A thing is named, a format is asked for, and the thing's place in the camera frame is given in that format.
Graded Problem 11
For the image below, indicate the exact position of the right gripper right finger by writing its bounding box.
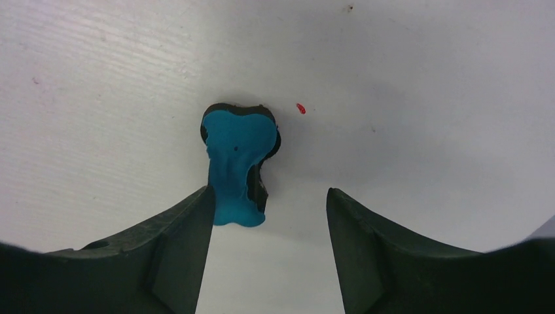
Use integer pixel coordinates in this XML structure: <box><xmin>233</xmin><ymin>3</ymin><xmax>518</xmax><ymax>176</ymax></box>
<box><xmin>326</xmin><ymin>188</ymin><xmax>554</xmax><ymax>313</ymax></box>

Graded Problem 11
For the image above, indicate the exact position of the blue whiteboard eraser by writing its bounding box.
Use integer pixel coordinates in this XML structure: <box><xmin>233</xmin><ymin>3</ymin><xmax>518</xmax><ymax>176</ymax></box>
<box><xmin>200</xmin><ymin>103</ymin><xmax>281</xmax><ymax>228</ymax></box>

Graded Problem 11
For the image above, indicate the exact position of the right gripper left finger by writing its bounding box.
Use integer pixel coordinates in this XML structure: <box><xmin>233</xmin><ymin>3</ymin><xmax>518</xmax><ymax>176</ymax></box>
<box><xmin>1</xmin><ymin>186</ymin><xmax>215</xmax><ymax>313</ymax></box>

